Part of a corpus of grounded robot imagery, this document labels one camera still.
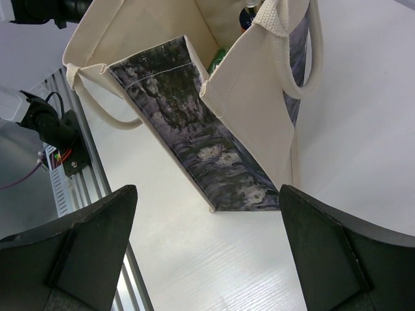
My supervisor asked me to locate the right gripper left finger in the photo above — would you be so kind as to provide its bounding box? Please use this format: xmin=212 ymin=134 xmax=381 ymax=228
xmin=1 ymin=185 xmax=137 ymax=310

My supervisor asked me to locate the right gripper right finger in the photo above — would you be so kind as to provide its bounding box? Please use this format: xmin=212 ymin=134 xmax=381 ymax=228
xmin=279 ymin=185 xmax=414 ymax=310

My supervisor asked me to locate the orange blue spray bottle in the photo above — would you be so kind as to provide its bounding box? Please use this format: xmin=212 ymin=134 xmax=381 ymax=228
xmin=239 ymin=0 xmax=262 ymax=32

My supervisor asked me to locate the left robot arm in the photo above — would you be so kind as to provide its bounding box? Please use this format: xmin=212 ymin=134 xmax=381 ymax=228
xmin=1 ymin=1 xmax=91 ymax=150

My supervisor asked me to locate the beige canvas tote bag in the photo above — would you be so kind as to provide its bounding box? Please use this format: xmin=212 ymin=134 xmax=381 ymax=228
xmin=62 ymin=1 xmax=324 ymax=212

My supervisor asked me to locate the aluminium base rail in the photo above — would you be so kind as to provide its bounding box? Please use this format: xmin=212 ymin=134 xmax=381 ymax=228
xmin=34 ymin=67 xmax=154 ymax=310

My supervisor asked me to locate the white slotted cable duct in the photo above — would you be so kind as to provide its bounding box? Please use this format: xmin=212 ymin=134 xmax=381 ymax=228
xmin=44 ymin=143 xmax=74 ymax=218

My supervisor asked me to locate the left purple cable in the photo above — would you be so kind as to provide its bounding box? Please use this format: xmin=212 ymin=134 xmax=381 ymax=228
xmin=0 ymin=161 xmax=45 ymax=191

